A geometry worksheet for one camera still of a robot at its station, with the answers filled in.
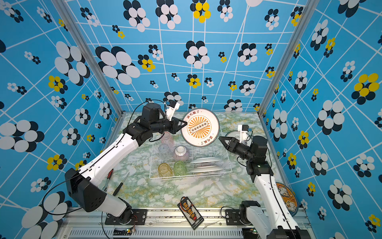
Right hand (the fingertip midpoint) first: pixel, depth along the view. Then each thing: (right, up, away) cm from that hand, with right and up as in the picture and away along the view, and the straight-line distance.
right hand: (221, 139), depth 73 cm
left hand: (-17, +8, -2) cm, 19 cm away
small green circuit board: (-46, -44, -3) cm, 63 cm away
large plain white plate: (-7, -15, +2) cm, 17 cm away
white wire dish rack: (-27, -14, +19) cm, 36 cm away
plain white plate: (-7, -12, +7) cm, 15 cm away
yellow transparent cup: (-31, -19, +11) cm, 38 cm away
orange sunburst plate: (-10, +6, 0) cm, 11 cm away
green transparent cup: (-22, -18, +11) cm, 31 cm away
